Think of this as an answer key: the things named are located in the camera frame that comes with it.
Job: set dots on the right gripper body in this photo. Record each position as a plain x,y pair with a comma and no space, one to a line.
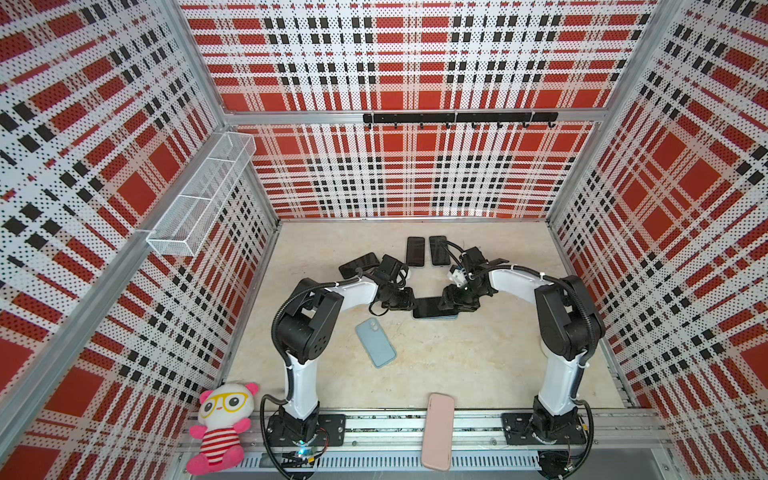
465,297

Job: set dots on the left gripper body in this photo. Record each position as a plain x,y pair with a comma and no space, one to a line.
398,299

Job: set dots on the black phone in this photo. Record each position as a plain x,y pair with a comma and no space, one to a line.
439,251
429,306
357,264
415,251

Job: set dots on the light blue case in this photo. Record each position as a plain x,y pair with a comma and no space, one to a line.
435,318
375,342

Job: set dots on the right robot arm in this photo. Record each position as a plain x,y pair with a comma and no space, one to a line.
569,324

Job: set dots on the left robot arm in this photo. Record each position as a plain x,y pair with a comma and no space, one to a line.
302,328

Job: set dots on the pink phone case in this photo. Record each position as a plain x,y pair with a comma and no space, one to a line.
436,452

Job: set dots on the pink plush toy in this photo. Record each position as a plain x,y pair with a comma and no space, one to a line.
224,414

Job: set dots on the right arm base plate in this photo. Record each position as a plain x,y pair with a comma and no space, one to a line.
540,428

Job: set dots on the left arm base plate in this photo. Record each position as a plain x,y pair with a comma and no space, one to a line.
317,431

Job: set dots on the black hook rail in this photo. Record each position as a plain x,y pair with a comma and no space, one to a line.
523,118

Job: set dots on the white wire basket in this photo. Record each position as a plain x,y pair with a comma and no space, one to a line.
186,224

